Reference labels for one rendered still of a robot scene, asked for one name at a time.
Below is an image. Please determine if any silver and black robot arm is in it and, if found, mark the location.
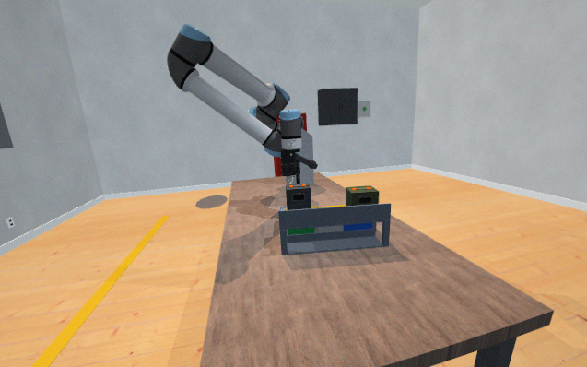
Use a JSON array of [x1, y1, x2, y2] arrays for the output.
[[167, 24, 304, 157]]

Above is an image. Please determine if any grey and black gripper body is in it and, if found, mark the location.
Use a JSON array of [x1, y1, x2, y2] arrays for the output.
[[281, 149, 300, 176]]

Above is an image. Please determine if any green bin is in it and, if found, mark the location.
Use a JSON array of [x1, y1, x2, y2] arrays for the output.
[[288, 228, 314, 235]]

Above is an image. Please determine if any blue open bin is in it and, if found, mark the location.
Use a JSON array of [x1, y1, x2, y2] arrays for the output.
[[344, 223, 372, 231]]

